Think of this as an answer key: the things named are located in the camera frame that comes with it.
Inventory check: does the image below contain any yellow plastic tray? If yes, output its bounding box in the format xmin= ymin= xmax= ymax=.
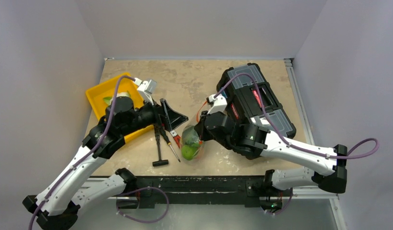
xmin=86 ymin=73 xmax=151 ymax=143

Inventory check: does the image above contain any black T-handle tool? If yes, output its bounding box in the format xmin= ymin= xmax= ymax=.
xmin=152 ymin=126 xmax=169 ymax=167

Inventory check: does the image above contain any black toolbox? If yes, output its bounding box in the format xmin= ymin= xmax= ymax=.
xmin=216 ymin=63 xmax=296 ymax=138

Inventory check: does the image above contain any clear zip top bag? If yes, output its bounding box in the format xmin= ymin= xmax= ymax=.
xmin=180 ymin=101 xmax=207 ymax=161

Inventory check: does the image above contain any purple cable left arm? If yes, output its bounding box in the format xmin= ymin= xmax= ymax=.
xmin=28 ymin=75 xmax=143 ymax=230

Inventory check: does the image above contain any aluminium frame rail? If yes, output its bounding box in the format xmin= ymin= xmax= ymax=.
xmin=58 ymin=58 xmax=348 ymax=230

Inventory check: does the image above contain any red adjustable wrench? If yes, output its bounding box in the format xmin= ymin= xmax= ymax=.
xmin=170 ymin=130 xmax=181 ymax=149

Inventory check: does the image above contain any black yellow screwdriver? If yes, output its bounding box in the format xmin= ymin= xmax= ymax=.
xmin=159 ymin=126 xmax=180 ymax=162

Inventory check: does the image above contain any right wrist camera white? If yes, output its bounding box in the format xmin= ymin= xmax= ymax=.
xmin=206 ymin=94 xmax=227 ymax=114

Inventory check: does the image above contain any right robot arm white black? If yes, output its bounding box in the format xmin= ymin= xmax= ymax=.
xmin=194 ymin=111 xmax=348 ymax=195

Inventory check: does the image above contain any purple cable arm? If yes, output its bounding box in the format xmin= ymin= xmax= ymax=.
xmin=28 ymin=75 xmax=143 ymax=230
xmin=213 ymin=73 xmax=380 ymax=160

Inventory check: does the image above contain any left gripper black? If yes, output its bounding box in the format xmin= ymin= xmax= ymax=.
xmin=121 ymin=94 xmax=188 ymax=136

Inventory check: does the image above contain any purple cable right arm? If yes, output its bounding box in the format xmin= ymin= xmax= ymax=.
xmin=213 ymin=73 xmax=380 ymax=160

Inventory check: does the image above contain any white cauliflower toy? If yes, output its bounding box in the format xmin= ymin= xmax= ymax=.
xmin=102 ymin=91 xmax=131 ymax=106

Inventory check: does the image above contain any green pepper toy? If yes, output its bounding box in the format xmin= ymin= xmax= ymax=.
xmin=182 ymin=126 xmax=200 ymax=147

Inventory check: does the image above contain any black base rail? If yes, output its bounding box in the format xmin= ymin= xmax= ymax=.
xmin=119 ymin=175 xmax=292 ymax=210

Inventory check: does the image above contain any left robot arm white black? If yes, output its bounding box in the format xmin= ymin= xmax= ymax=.
xmin=22 ymin=96 xmax=188 ymax=230

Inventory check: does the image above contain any bright green cabbage toy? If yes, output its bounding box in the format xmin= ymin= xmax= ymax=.
xmin=181 ymin=145 xmax=199 ymax=161

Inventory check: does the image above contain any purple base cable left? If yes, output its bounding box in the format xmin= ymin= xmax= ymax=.
xmin=116 ymin=186 xmax=169 ymax=223

